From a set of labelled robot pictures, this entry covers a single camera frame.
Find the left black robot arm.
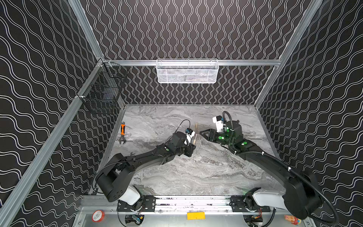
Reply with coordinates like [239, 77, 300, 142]
[95, 128, 196, 211]

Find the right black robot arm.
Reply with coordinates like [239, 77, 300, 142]
[200, 121, 323, 219]

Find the yellow label block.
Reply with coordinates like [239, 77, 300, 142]
[187, 212, 206, 220]

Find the red yellow small toy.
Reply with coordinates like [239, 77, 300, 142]
[284, 215, 302, 226]

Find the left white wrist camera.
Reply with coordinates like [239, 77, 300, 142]
[185, 128, 195, 143]

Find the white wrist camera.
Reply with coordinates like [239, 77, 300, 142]
[212, 115, 225, 132]
[185, 128, 195, 143]

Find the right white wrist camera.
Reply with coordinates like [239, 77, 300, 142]
[212, 115, 225, 132]

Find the orange handled adjustable wrench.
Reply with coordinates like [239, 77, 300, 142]
[119, 122, 126, 144]

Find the white wire mesh basket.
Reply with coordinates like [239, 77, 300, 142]
[156, 59, 219, 84]

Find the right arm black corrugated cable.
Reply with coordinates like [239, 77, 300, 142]
[222, 110, 339, 226]

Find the black wire mesh basket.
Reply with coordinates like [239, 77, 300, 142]
[79, 59, 130, 115]

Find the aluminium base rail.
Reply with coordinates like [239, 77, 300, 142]
[79, 195, 273, 215]

